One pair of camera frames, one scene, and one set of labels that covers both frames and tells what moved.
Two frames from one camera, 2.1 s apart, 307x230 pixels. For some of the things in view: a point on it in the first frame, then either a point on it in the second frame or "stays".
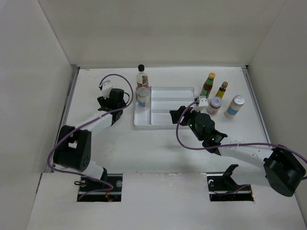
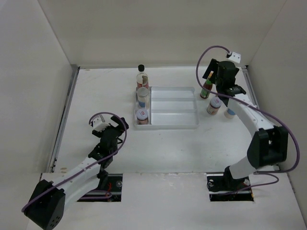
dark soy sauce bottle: (142, 77) stays
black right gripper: (187, 114) to (213, 67)
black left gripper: (103, 101) to (118, 128)
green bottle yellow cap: (207, 85) stays
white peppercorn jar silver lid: (143, 94) stays
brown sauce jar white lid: (215, 104) stays
